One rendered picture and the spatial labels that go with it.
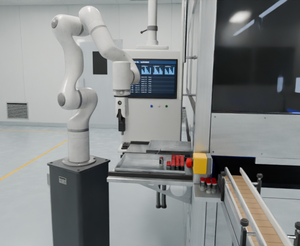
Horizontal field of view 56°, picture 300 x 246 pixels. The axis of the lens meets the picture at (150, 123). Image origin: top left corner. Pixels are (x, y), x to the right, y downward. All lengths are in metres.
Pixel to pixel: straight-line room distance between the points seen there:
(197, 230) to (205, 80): 0.69
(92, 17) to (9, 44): 6.61
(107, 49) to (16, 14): 6.66
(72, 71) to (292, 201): 1.23
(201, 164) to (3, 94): 7.28
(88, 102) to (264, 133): 0.92
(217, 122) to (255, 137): 0.17
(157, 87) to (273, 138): 1.18
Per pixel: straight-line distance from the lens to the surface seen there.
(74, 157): 1.62
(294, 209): 1.44
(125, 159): 1.61
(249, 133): 1.27
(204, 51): 1.21
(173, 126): 2.28
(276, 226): 0.87
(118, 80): 1.32
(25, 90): 7.81
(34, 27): 7.71
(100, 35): 1.41
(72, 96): 1.52
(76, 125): 1.57
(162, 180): 1.32
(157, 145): 1.91
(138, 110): 2.25
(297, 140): 1.33
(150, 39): 2.30
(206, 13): 1.23
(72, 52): 1.58
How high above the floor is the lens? 1.36
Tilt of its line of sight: 10 degrees down
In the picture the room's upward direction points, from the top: 1 degrees clockwise
